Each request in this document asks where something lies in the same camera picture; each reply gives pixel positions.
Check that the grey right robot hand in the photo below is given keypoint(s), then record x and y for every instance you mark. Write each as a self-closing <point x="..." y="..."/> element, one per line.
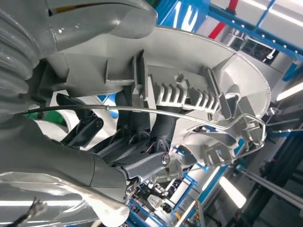
<point x="47" y="150"/>

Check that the green plastic crate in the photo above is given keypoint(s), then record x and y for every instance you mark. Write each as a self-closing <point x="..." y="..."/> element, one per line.
<point x="47" y="118"/>

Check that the glossy robot body shell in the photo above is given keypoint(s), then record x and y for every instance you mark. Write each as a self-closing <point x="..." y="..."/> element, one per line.
<point x="59" y="206"/>

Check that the long white ceiling light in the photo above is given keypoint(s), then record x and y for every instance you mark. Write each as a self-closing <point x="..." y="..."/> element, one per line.
<point x="233" y="192"/>
<point x="289" y="91"/>

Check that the red barrier belt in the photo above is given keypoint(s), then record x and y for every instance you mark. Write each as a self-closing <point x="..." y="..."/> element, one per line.
<point x="222" y="22"/>

